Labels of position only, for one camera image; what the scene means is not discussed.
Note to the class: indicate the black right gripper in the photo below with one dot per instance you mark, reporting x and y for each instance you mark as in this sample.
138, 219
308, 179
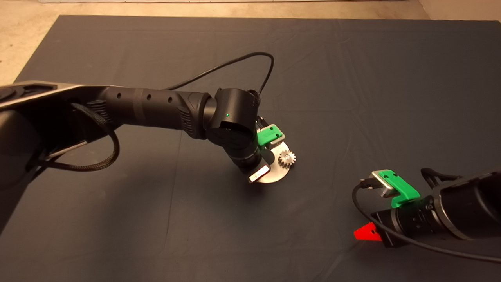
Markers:
401, 226

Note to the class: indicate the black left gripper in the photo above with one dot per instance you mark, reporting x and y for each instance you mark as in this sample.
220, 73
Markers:
256, 170

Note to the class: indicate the small steel planetary gear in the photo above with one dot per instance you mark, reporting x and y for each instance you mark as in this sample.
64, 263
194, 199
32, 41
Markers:
282, 162

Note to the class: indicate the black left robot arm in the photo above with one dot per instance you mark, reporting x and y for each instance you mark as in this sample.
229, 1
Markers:
148, 107

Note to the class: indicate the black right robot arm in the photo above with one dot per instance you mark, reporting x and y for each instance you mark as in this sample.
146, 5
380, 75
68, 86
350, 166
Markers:
469, 205

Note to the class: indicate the round metal carrier plate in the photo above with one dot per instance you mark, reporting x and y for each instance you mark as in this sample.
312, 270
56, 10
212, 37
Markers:
278, 174

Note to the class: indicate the dark grey table cloth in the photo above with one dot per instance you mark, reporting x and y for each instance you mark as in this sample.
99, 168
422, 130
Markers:
156, 39

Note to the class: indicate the bright green camera mount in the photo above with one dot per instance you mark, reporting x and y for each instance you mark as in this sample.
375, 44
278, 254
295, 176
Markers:
404, 192
268, 135

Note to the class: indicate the small silver camera box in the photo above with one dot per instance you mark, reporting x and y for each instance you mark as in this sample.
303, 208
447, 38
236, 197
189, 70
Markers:
281, 139
381, 183

